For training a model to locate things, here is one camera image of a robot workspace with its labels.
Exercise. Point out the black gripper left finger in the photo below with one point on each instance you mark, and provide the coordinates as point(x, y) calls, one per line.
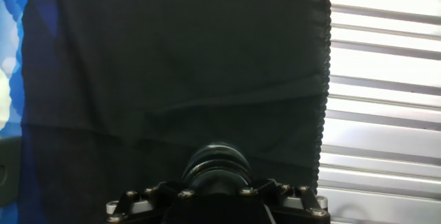
point(138, 205)

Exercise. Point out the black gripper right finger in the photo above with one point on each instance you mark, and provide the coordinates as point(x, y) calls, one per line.
point(303, 203)

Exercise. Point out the clear glass jar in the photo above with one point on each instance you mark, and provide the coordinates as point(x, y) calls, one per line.
point(218, 147)

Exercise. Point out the black cloth with blue print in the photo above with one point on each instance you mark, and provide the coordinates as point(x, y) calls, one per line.
point(172, 62)

